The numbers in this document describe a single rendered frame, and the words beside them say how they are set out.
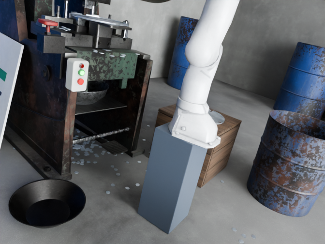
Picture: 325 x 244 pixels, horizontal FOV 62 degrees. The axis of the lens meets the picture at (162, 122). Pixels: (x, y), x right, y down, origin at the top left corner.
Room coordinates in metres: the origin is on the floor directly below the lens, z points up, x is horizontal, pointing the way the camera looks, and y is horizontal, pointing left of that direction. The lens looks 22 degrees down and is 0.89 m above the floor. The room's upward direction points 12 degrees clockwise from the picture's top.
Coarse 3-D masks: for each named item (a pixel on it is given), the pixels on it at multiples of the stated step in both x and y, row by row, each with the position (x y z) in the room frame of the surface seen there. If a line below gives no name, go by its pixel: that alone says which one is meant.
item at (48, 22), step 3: (39, 18) 1.12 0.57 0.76; (42, 18) 1.13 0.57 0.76; (39, 21) 1.11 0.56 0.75; (42, 21) 1.09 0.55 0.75; (45, 21) 1.09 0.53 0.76; (48, 21) 1.09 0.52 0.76; (51, 21) 1.11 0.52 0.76; (54, 21) 1.13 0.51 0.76; (45, 24) 1.09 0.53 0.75; (48, 24) 1.09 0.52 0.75; (51, 24) 1.10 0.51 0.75; (54, 24) 1.11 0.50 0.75; (57, 24) 1.12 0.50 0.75; (48, 27) 1.12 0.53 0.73; (45, 30) 1.12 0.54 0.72; (48, 30) 1.12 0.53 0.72
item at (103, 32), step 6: (90, 24) 1.41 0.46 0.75; (96, 24) 1.39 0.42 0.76; (102, 24) 1.33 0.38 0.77; (108, 24) 1.31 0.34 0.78; (90, 30) 1.41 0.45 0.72; (96, 30) 1.38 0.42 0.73; (102, 30) 1.40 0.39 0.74; (108, 30) 1.43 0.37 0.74; (96, 36) 1.38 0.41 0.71; (102, 36) 1.40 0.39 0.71; (108, 36) 1.44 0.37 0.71; (96, 42) 1.38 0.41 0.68; (102, 42) 1.41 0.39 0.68; (108, 42) 1.44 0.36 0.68
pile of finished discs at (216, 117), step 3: (213, 111) 1.71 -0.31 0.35; (210, 114) 1.64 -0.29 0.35; (213, 114) 1.65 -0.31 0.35; (216, 114) 1.67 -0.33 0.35; (219, 114) 1.68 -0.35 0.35; (213, 117) 1.60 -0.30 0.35; (216, 117) 1.61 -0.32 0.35; (219, 117) 1.62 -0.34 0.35; (222, 117) 1.63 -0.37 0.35; (213, 120) 1.54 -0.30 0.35; (216, 120) 1.55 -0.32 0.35; (219, 120) 1.57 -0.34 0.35; (222, 120) 1.58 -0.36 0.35; (216, 123) 1.48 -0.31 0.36; (219, 123) 1.50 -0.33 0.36
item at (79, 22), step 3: (69, 15) 1.49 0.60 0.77; (72, 15) 1.47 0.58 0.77; (72, 18) 1.47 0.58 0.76; (75, 18) 1.45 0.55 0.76; (78, 18) 1.44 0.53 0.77; (75, 21) 1.45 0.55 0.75; (78, 21) 1.44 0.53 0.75; (81, 21) 1.45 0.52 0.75; (84, 21) 1.46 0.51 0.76; (87, 21) 1.48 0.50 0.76; (78, 24) 1.44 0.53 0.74; (81, 24) 1.45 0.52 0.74; (84, 24) 1.46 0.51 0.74; (87, 24) 1.48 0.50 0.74
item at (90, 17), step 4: (76, 16) 1.33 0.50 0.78; (80, 16) 1.32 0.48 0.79; (84, 16) 1.43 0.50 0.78; (88, 16) 1.42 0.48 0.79; (92, 16) 1.47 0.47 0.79; (96, 16) 1.58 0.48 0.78; (92, 20) 1.31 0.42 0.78; (96, 20) 1.31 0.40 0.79; (100, 20) 1.39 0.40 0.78; (104, 20) 1.40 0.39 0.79; (108, 20) 1.44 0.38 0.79; (112, 20) 1.59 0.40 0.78; (116, 20) 1.58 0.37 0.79; (112, 24) 1.34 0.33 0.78; (116, 24) 1.38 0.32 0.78; (120, 24) 1.37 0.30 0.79; (124, 24) 1.50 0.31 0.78; (128, 24) 1.48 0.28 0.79
